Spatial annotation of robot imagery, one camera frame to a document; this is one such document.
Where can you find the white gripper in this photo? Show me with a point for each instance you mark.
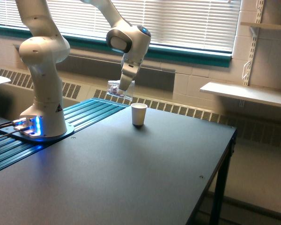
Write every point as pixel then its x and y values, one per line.
pixel 128 72

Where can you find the clear plastic bag with contents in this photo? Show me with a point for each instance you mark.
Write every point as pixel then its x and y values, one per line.
pixel 113 89

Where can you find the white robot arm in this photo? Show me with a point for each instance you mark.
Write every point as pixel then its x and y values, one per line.
pixel 47 47

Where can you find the white paper cup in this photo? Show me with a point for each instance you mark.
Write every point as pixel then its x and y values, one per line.
pixel 138 113

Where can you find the white window blinds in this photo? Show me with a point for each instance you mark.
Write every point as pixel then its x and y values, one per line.
pixel 208 25

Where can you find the teal window sill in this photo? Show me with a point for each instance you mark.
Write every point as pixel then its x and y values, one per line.
pixel 218 59

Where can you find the baseboard radiator grille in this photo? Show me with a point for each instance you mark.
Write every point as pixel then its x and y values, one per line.
pixel 255 130

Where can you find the black table leg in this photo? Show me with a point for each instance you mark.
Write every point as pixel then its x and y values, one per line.
pixel 221 182

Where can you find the white shelf bracket rail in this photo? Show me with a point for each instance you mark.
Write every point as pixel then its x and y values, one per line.
pixel 254 28

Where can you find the white lower wall shelf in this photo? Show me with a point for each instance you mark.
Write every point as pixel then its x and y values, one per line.
pixel 253 94

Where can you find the white wall shelf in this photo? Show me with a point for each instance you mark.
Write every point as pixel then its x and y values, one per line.
pixel 262 25
pixel 253 94

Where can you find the white upper wall shelf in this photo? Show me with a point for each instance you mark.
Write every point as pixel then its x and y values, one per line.
pixel 262 25

